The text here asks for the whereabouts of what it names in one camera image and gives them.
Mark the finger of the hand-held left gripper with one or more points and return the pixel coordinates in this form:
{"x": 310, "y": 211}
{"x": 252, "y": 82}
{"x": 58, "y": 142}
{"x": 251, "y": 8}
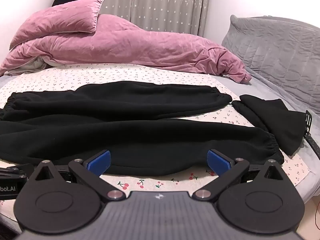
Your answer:
{"x": 15, "y": 170}

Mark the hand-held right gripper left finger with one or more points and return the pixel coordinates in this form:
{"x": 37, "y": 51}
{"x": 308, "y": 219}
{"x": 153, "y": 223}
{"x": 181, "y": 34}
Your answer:
{"x": 98, "y": 162}

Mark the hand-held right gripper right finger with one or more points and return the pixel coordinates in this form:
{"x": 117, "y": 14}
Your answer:
{"x": 219, "y": 162}

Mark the black pants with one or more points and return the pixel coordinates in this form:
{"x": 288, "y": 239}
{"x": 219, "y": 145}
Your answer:
{"x": 125, "y": 130}

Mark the folded black garment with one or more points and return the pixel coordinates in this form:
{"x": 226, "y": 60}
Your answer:
{"x": 272, "y": 122}

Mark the cherry print white sheet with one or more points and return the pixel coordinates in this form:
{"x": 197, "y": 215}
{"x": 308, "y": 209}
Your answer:
{"x": 275, "y": 90}

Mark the cherry print bed sheet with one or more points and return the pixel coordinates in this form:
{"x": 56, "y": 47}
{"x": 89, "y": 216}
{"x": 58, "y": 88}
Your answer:
{"x": 160, "y": 76}

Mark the pink duvet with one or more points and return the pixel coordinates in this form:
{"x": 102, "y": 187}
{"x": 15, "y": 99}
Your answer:
{"x": 130, "y": 42}

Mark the grey quilted headboard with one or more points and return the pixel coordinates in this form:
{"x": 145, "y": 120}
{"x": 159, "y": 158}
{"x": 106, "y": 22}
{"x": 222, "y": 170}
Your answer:
{"x": 280, "y": 52}

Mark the pink pillow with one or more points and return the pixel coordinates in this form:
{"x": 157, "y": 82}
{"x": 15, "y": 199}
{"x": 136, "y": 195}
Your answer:
{"x": 60, "y": 20}

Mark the grey star print curtain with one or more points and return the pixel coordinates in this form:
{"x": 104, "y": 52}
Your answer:
{"x": 155, "y": 5}

